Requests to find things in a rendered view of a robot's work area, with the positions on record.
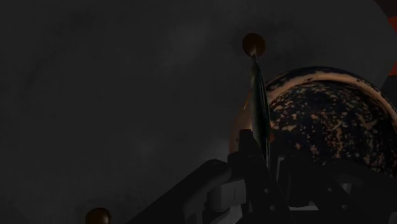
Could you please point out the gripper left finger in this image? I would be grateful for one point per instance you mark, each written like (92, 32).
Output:
(248, 173)

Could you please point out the dark green thing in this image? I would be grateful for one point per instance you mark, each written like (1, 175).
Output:
(260, 118)

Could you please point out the small brown ball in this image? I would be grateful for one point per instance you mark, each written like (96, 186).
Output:
(253, 44)
(98, 217)

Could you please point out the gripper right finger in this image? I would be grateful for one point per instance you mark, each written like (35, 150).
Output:
(328, 192)

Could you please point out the black orange speckled bowl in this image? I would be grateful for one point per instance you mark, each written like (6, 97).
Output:
(328, 124)

